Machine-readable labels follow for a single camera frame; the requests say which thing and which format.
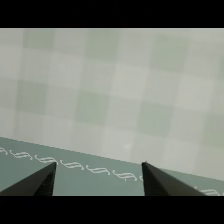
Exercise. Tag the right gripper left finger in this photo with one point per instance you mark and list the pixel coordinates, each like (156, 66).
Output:
(40, 183)

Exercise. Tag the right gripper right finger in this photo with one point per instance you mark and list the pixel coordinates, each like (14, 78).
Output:
(158, 183)

